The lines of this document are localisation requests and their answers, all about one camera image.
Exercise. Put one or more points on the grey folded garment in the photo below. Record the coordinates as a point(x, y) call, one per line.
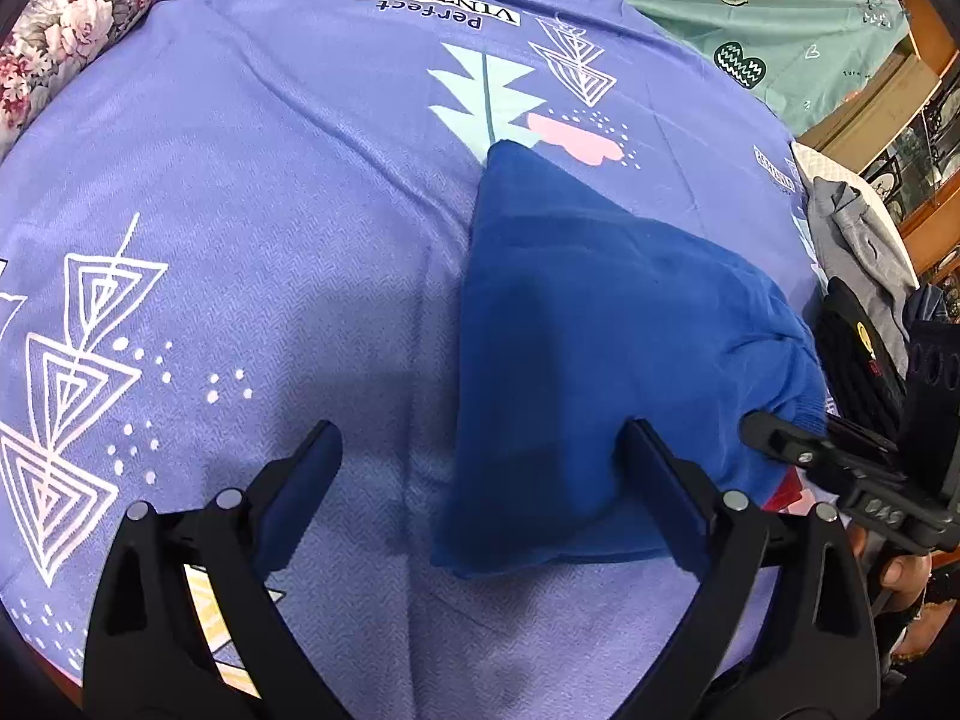
point(852, 244)

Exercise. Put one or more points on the blue pants with red lining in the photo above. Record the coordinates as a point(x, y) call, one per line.
point(575, 317)

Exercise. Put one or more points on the green patterned bedsheet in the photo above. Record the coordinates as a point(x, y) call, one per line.
point(802, 58)

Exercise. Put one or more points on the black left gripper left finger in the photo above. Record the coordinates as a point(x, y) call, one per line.
point(146, 654)

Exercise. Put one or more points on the wooden display cabinet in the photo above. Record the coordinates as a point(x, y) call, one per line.
point(857, 132)

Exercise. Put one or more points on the purple patterned bedsheet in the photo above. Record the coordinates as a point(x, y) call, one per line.
point(248, 216)

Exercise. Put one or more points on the floral red white quilt roll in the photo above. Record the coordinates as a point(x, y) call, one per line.
point(50, 42)

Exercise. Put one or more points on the right hand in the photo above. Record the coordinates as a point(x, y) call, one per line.
point(900, 581)

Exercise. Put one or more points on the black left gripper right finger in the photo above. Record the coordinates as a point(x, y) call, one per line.
point(780, 624)

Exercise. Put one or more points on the black garment with yellow logo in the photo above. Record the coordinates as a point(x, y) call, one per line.
point(862, 378)

